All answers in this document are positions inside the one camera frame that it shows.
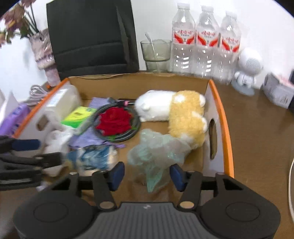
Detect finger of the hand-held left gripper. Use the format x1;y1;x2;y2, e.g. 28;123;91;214
0;152;65;169
0;135;42;153

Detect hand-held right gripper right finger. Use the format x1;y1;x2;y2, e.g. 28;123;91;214
169;164;245;210

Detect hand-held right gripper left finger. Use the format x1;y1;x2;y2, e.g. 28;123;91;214
49;161;126;211

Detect white bundle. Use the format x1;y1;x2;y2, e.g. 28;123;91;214
44;130;71;177

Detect blue white bag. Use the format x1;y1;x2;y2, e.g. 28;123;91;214
65;145;119;176

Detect iridescent sheer bag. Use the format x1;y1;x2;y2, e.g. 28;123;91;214
127;129;192;193

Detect purple fabric pouch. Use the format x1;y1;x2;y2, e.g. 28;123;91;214
68;97;126;150

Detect yellow white plush toy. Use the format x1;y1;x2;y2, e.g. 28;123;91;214
134;90;207;150

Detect black braided cable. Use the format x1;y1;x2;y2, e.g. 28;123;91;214
88;98;141;143

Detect translucent plastic box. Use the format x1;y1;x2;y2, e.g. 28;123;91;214
44;85;83;122

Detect red orange cardboard box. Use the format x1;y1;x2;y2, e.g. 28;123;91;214
12;72;235;203

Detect purple tissue pack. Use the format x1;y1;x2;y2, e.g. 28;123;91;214
0;92;31;138

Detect green tissue pack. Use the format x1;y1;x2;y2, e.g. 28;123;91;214
61;106;97;135

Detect red rose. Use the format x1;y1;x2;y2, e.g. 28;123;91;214
95;108;132;137

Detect red label water bottle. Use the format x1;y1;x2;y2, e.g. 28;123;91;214
170;3;196;75
195;6;220;77
217;11;242;84

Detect clear drinking glass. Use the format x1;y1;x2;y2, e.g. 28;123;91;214
140;39;172;73

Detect black paper bag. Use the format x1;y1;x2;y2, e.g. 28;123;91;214
46;0;140;80

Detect dried pink flowers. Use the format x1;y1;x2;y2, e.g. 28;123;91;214
0;0;40;47

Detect grey printed tin box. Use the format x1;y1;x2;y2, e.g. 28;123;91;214
262;73;294;109

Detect clear stirring spoon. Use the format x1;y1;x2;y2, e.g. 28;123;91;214
145;33;161;72

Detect white robot speaker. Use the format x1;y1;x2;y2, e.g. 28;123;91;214
231;47;264;96

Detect pink white case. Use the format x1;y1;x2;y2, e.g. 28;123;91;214
274;75;294;86

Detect lavender coiled cable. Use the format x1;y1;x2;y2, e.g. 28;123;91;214
23;85;49;106

